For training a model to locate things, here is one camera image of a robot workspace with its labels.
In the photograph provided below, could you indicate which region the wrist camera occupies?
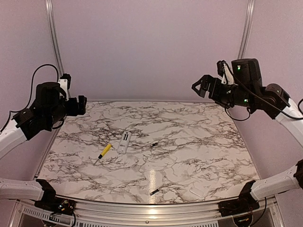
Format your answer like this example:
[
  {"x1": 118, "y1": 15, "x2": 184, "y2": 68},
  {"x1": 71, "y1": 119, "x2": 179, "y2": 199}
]
[
  {"x1": 57, "y1": 73, "x2": 71, "y2": 101},
  {"x1": 217, "y1": 60, "x2": 235, "y2": 85}
]

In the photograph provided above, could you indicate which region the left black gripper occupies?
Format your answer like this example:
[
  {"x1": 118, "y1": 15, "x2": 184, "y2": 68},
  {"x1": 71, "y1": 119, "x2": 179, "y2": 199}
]
[{"x1": 46, "y1": 94, "x2": 87, "y2": 127}]

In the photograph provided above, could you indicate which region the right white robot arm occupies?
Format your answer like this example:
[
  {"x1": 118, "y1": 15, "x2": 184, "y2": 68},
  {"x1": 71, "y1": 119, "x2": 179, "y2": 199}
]
[{"x1": 191, "y1": 58, "x2": 303, "y2": 212}]

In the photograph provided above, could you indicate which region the front aluminium rail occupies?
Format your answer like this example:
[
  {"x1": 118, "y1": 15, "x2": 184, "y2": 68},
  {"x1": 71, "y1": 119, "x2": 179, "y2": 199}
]
[{"x1": 16, "y1": 193, "x2": 280, "y2": 227}]

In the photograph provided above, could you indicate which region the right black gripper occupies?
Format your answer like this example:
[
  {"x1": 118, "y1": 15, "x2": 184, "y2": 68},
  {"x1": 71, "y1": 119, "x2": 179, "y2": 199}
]
[{"x1": 193, "y1": 74, "x2": 256, "y2": 108}]

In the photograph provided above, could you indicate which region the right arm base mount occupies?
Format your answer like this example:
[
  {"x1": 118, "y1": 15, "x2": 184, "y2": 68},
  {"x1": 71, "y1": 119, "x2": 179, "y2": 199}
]
[{"x1": 218, "y1": 180, "x2": 260, "y2": 217}]

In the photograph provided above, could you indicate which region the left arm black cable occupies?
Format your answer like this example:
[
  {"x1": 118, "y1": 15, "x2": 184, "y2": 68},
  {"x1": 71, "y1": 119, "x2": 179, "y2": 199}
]
[{"x1": 0, "y1": 64, "x2": 67, "y2": 133}]

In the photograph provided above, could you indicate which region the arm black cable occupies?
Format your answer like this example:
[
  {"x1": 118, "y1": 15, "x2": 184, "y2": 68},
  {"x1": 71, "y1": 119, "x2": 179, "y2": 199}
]
[
  {"x1": 0, "y1": 64, "x2": 67, "y2": 133},
  {"x1": 222, "y1": 61, "x2": 303, "y2": 121}
]

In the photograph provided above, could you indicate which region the aluminium corner post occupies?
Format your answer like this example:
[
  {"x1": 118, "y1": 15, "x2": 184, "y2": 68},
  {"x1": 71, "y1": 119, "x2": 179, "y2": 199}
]
[
  {"x1": 237, "y1": 0, "x2": 256, "y2": 59},
  {"x1": 45, "y1": 0, "x2": 64, "y2": 74}
]

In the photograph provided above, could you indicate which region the left aluminium corner post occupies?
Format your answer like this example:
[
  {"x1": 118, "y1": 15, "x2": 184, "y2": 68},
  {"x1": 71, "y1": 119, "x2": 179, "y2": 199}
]
[{"x1": 45, "y1": 0, "x2": 64, "y2": 74}]

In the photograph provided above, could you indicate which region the white battery compartment cover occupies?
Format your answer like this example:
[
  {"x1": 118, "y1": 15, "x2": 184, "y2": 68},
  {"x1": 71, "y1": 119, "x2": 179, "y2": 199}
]
[{"x1": 189, "y1": 187, "x2": 204, "y2": 197}]

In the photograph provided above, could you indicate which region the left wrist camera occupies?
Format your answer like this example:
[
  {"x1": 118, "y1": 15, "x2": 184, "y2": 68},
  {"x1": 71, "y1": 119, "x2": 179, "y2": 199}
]
[{"x1": 57, "y1": 73, "x2": 71, "y2": 101}]

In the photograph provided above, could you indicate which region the right aluminium corner post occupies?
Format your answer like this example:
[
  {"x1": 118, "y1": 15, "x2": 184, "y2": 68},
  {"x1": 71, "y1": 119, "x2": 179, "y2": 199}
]
[{"x1": 237, "y1": 0, "x2": 256, "y2": 59}]

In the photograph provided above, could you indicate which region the yellow handled screwdriver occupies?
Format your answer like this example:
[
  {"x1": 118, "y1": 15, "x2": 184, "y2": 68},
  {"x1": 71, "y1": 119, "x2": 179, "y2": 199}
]
[{"x1": 93, "y1": 144, "x2": 112, "y2": 165}]

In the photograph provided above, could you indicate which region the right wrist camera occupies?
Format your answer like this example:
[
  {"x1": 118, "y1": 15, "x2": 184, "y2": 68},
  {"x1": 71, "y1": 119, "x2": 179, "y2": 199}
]
[{"x1": 217, "y1": 60, "x2": 235, "y2": 85}]

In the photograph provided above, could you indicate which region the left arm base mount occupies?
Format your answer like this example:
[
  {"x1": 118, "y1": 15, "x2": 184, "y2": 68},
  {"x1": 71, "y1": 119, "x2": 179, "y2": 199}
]
[{"x1": 35, "y1": 179, "x2": 75, "y2": 216}]

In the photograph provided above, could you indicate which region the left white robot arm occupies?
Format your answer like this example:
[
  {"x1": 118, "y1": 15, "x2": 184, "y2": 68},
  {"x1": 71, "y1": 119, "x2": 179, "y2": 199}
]
[{"x1": 0, "y1": 82, "x2": 87, "y2": 210}]

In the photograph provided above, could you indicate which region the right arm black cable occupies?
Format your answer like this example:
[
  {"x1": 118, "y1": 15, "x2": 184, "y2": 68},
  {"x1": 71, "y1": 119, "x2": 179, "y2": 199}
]
[{"x1": 222, "y1": 61, "x2": 303, "y2": 121}]

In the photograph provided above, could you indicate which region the white remote control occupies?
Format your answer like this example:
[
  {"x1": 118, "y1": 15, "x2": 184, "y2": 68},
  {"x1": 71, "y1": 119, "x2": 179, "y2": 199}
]
[{"x1": 117, "y1": 131, "x2": 132, "y2": 154}]

